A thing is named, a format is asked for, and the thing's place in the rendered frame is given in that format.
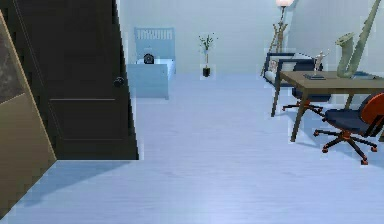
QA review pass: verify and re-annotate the brown wooden desk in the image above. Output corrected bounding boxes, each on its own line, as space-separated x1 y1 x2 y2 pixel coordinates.
270 70 384 143

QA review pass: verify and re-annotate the framed picture with tan frame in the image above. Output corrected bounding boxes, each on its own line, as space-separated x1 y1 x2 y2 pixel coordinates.
0 9 26 105

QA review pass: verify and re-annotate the dark brown room door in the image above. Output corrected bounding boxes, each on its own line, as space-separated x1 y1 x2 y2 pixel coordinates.
6 0 140 161

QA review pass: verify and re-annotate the floor lamp with wooden stand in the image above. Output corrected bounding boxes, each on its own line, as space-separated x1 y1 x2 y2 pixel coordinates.
260 0 296 77

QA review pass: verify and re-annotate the orange and navy office chair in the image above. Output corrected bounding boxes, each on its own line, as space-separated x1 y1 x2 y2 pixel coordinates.
313 92 384 166

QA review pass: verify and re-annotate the silver figurine statue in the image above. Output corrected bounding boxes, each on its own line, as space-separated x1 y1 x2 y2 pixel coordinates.
303 49 330 81

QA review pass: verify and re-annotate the navy office chair orange base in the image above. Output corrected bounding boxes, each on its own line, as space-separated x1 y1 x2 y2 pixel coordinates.
281 87 332 116

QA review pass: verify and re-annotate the green saxophone sculpture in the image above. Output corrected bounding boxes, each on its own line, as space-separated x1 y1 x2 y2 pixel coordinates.
335 0 382 79

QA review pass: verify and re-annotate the pale blue bed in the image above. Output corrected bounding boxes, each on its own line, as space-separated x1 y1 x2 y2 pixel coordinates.
126 27 177 100

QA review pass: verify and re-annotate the navy armchair with pale cushions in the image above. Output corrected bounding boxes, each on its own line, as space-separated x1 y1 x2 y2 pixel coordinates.
262 51 324 88

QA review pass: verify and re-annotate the potted plant in black pot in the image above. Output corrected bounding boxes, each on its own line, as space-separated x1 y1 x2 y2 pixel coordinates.
198 33 216 78

